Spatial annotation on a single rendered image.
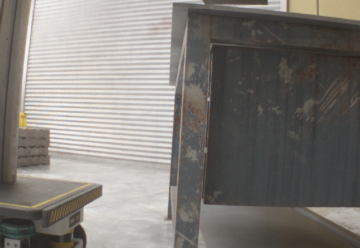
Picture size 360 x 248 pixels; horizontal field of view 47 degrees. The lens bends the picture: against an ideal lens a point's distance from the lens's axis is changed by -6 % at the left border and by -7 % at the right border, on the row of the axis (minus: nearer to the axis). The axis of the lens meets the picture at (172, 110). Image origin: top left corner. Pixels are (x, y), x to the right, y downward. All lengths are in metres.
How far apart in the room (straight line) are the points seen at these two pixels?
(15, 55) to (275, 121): 1.01
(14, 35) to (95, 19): 5.78
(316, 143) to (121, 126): 5.80
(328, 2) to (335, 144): 5.02
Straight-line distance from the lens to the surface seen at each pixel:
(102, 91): 7.13
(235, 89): 1.16
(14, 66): 1.71
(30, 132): 5.70
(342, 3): 6.14
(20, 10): 1.75
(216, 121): 1.14
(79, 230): 1.77
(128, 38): 7.00
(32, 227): 1.33
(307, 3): 6.20
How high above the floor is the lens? 0.55
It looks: 3 degrees up
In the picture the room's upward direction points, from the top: 3 degrees clockwise
